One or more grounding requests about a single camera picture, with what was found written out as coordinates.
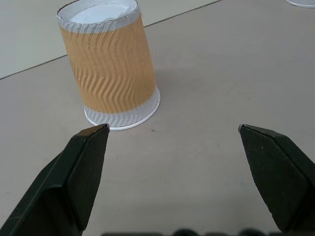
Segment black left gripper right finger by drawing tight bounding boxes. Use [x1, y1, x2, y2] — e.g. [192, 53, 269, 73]
[238, 124, 315, 236]

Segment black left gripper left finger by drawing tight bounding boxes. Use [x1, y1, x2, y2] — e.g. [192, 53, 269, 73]
[0, 123, 110, 236]

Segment brown ribbed paper cup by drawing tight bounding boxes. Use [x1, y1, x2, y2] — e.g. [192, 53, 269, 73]
[56, 0, 161, 131]

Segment white cup rim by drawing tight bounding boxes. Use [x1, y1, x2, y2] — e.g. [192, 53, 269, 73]
[285, 0, 315, 8]

